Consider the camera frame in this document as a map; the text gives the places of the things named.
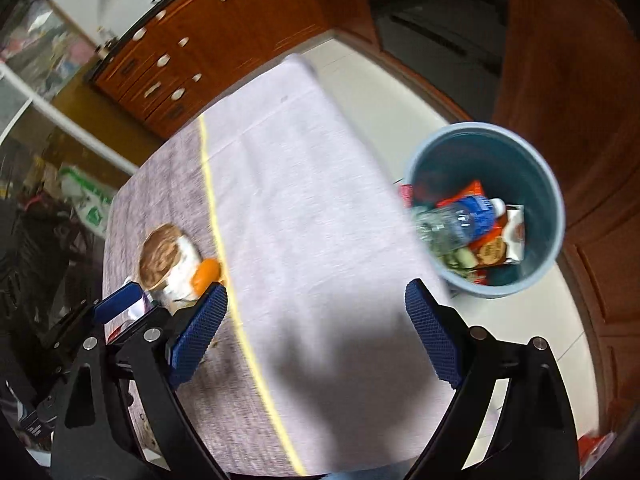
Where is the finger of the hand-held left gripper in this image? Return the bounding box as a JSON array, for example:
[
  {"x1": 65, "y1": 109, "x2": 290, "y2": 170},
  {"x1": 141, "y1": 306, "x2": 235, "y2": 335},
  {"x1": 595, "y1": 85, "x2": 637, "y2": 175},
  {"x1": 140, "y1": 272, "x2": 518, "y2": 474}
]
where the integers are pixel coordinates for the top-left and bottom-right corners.
[{"x1": 95, "y1": 282, "x2": 144, "y2": 324}]

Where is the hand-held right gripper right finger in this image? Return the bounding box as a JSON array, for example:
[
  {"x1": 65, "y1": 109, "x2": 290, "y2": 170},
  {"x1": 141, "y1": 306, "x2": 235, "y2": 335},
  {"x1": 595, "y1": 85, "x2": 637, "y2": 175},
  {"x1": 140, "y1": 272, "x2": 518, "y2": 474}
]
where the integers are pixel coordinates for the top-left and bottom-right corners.
[{"x1": 404, "y1": 279, "x2": 582, "y2": 480}]

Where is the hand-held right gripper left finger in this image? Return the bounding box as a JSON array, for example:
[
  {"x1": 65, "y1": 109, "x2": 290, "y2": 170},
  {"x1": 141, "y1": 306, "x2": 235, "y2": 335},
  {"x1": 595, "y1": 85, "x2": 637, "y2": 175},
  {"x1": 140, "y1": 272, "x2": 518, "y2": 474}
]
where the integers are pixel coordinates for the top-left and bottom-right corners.
[{"x1": 50, "y1": 282, "x2": 229, "y2": 480}]

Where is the orange peel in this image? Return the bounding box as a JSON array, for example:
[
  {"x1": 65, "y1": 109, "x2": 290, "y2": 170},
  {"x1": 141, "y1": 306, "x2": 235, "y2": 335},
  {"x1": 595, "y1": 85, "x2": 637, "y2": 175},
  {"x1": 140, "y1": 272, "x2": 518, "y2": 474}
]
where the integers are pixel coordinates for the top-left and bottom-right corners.
[{"x1": 192, "y1": 258, "x2": 222, "y2": 296}]

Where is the wooden bowl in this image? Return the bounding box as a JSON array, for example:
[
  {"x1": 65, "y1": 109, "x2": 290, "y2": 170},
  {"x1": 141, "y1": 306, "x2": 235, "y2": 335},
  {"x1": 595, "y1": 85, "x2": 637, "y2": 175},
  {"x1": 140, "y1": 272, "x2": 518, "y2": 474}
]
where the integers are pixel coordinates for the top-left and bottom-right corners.
[{"x1": 139, "y1": 224, "x2": 202, "y2": 307}]

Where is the green wrapper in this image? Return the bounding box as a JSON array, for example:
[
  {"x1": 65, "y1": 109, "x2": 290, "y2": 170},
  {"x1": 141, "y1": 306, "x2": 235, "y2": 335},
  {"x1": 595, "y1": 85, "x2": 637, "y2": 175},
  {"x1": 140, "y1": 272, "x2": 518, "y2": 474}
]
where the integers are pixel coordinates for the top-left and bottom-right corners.
[{"x1": 442, "y1": 250, "x2": 476, "y2": 273}]

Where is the clear plastic bottle blue label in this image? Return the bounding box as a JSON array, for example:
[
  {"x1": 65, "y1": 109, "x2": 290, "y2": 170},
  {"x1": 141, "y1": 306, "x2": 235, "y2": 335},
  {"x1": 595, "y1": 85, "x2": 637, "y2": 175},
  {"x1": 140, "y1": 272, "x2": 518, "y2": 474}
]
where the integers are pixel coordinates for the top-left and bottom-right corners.
[{"x1": 414, "y1": 195, "x2": 506, "y2": 256}]

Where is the blue round bin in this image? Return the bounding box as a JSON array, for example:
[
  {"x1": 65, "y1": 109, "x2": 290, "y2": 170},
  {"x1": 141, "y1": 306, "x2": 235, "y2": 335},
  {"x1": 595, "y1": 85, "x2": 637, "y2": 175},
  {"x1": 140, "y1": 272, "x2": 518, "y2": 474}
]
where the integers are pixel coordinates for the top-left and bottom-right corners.
[{"x1": 402, "y1": 121, "x2": 566, "y2": 300}]

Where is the dark furniture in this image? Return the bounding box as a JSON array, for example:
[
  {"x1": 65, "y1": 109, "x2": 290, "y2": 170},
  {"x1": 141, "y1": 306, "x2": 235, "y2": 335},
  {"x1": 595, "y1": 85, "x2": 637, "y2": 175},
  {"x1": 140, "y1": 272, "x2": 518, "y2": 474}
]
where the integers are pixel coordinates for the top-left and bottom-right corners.
[{"x1": 0, "y1": 200, "x2": 108, "y2": 336}]

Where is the green white plastic bag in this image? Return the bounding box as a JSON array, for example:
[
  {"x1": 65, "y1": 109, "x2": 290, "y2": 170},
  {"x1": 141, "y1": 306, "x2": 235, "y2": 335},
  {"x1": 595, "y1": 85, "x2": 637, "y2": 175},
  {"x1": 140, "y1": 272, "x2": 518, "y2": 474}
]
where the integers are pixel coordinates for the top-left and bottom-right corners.
[{"x1": 60, "y1": 165, "x2": 115, "y2": 237}]

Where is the white brown snack packet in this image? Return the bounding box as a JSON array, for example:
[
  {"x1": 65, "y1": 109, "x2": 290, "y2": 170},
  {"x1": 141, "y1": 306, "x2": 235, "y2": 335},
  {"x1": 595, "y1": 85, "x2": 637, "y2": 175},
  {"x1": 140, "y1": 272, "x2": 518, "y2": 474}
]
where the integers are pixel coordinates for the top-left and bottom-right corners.
[{"x1": 472, "y1": 204, "x2": 526, "y2": 267}]

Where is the grey striped tablecloth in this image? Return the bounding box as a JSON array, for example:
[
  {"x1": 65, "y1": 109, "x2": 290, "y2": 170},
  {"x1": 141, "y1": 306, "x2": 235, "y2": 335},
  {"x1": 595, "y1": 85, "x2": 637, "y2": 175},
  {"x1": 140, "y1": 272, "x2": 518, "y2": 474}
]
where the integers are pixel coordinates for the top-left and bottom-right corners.
[{"x1": 102, "y1": 52, "x2": 451, "y2": 478}]

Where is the red plastic bag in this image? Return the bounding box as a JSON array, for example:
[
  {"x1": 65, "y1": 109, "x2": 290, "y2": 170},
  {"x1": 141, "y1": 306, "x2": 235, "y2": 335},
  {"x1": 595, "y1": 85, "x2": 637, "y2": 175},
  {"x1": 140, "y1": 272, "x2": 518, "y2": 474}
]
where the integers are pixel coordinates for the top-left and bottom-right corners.
[{"x1": 579, "y1": 435, "x2": 619, "y2": 473}]

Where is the white framed glass door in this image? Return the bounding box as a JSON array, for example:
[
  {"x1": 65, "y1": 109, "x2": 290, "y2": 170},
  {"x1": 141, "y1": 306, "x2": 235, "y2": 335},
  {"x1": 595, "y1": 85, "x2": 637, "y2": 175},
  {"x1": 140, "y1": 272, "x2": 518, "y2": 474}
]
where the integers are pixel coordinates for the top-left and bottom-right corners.
[{"x1": 0, "y1": 0, "x2": 142, "y2": 176}]

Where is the wooden cabinet with drawers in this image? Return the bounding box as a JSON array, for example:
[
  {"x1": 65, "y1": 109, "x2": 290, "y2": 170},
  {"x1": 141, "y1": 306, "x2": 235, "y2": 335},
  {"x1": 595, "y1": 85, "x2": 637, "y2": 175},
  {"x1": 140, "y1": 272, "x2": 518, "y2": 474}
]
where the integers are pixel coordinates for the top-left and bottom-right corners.
[{"x1": 90, "y1": 0, "x2": 381, "y2": 141}]

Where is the built-in oven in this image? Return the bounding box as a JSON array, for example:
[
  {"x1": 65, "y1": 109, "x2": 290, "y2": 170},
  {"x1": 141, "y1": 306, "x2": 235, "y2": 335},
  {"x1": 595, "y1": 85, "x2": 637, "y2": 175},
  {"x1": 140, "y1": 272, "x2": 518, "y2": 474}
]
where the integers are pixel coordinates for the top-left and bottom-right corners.
[{"x1": 360, "y1": 0, "x2": 506, "y2": 78}]

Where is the tall wooden cabinet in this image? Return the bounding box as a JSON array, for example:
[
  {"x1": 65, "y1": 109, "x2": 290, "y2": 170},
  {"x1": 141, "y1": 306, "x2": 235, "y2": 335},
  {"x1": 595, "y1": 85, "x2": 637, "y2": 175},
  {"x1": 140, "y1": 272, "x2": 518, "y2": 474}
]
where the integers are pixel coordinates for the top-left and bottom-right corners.
[{"x1": 492, "y1": 0, "x2": 640, "y2": 411}]

